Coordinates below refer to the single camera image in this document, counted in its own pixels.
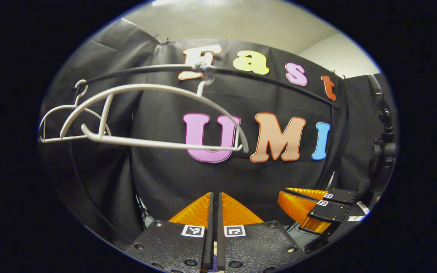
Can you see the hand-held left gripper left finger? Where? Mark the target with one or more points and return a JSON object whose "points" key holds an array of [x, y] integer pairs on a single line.
{"points": [[208, 242]]}

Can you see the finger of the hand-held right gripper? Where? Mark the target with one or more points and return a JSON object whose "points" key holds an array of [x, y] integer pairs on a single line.
{"points": [[340, 196], [298, 208]]}

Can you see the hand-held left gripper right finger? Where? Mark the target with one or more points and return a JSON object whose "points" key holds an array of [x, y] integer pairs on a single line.
{"points": [[221, 242]]}

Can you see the white clothes hanger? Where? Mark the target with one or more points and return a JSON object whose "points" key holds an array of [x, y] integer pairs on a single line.
{"points": [[57, 139], [157, 143]]}

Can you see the black clothes rack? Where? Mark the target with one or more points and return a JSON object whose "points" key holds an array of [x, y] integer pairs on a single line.
{"points": [[241, 76]]}

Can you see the black backdrop cloth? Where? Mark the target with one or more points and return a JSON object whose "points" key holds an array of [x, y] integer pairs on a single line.
{"points": [[173, 182]]}

